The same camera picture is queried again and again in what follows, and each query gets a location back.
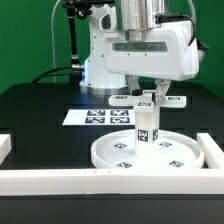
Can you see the white marker sheet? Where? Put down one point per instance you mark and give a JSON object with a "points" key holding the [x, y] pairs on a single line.
{"points": [[95, 117]]}

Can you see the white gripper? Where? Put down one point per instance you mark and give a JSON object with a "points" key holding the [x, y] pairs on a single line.
{"points": [[165, 54]]}

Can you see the white left fence block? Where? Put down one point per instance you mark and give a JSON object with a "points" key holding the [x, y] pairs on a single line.
{"points": [[5, 146]]}

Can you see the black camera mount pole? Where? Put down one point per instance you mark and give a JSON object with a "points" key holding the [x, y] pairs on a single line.
{"points": [[80, 9]]}

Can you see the white fence bar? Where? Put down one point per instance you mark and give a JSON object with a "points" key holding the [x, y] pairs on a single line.
{"points": [[105, 181], [213, 155]]}

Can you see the white front fence bar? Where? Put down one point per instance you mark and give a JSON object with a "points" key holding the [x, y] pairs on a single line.
{"points": [[105, 181]]}

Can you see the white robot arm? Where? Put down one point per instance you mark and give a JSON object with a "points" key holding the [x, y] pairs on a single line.
{"points": [[139, 38]]}

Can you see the white round table top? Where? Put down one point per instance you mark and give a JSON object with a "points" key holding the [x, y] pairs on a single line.
{"points": [[170, 151]]}

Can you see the white cross-shaped table base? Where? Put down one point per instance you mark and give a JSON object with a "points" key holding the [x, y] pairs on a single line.
{"points": [[148, 96]]}

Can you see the white right fence bar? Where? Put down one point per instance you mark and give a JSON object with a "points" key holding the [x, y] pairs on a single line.
{"points": [[213, 155]]}

